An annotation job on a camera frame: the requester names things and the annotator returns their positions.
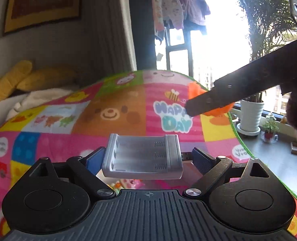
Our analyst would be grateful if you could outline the hanging clothes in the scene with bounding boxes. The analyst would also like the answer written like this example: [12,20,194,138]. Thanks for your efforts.
[152,0,210,35]

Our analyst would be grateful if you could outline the yellow cushion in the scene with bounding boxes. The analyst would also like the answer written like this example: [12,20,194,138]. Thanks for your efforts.
[17,65,78,92]
[0,60,33,101]

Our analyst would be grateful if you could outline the white battery charger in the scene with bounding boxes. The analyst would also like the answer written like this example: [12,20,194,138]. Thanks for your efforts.
[102,134,183,180]

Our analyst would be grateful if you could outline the pink cardboard box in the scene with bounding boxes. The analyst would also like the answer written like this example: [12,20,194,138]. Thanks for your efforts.
[97,162,202,194]

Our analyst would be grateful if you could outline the white blanket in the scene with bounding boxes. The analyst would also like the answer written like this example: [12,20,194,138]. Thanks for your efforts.
[0,85,79,126]

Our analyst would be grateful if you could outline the orange knitted toy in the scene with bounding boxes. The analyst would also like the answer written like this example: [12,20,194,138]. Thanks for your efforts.
[185,82,235,117]

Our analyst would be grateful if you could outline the colourful cartoon play mat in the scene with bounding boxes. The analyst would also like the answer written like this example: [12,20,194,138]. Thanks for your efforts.
[0,71,297,240]

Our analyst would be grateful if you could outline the potted palm white pot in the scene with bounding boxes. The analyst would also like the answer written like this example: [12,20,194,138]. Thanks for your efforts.
[237,0,297,136]

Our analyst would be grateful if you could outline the small potted plant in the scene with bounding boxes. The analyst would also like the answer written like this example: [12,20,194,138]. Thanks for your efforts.
[261,112,279,144]

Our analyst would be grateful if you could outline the framed red picture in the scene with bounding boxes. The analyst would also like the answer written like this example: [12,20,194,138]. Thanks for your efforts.
[3,0,82,35]

